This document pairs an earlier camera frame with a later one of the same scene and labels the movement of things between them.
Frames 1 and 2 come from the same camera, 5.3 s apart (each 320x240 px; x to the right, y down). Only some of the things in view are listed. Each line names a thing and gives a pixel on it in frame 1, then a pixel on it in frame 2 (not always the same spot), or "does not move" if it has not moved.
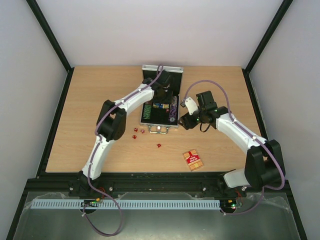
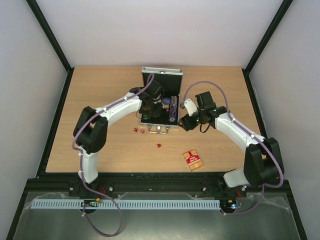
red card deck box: (193, 159) does not move
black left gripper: (168, 100) -> (157, 113)
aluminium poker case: (156, 116) does not move
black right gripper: (185, 121) does not move
